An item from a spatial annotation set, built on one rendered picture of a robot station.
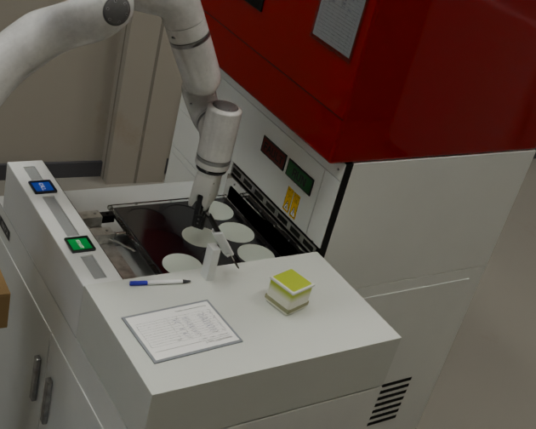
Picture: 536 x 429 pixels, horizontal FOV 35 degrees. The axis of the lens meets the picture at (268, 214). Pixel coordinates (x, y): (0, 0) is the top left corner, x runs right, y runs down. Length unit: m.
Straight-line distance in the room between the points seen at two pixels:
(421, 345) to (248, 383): 1.09
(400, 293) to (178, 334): 0.90
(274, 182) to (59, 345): 0.71
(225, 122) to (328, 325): 0.52
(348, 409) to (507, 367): 1.85
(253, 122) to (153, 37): 1.65
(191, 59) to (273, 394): 0.73
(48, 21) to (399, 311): 1.35
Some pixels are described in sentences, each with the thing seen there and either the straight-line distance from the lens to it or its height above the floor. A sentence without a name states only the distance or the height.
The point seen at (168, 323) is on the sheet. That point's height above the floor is 0.97.
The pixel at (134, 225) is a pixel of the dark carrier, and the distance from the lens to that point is 2.20.
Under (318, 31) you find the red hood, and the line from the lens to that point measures 2.02.
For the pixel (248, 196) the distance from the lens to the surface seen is 2.37.
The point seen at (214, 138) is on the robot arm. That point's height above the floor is 1.23.
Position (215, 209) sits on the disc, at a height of 0.90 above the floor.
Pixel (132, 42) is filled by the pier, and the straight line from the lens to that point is 3.90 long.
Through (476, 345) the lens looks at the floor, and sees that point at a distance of 3.83.
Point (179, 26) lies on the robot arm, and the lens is 1.81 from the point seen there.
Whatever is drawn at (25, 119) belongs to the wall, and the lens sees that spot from 4.02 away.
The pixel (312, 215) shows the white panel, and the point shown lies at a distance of 2.15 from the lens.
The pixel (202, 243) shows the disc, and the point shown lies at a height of 0.90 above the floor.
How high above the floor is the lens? 2.05
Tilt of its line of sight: 29 degrees down
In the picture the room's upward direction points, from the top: 15 degrees clockwise
